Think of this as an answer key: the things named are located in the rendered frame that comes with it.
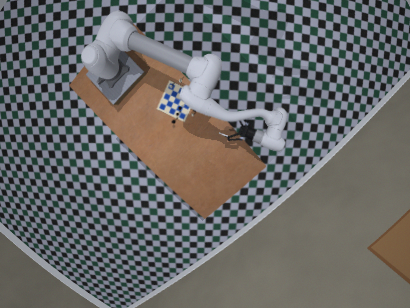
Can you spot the blue and white chessboard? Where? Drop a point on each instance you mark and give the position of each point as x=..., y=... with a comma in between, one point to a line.
x=170, y=102

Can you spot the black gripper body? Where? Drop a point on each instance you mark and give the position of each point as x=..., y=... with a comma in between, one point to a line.
x=250, y=133

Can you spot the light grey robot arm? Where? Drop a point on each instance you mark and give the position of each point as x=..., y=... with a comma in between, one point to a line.
x=117, y=33

